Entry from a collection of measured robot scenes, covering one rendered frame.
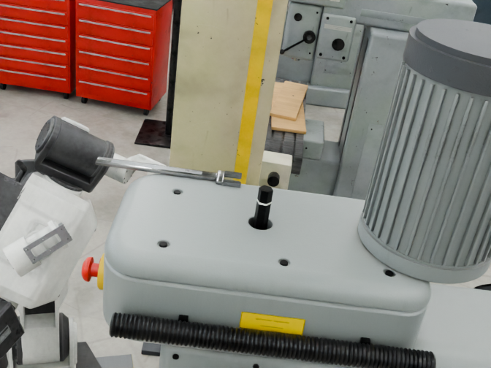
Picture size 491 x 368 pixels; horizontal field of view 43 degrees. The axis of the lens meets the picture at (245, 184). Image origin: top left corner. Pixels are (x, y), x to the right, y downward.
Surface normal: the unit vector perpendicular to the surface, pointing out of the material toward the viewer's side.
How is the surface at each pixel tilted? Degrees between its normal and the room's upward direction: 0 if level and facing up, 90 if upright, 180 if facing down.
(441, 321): 0
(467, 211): 90
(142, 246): 0
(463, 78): 90
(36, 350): 80
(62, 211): 57
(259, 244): 0
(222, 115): 90
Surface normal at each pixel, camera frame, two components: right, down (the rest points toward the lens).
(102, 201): 0.13, -0.86
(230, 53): -0.04, 0.49
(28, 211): 0.28, -0.05
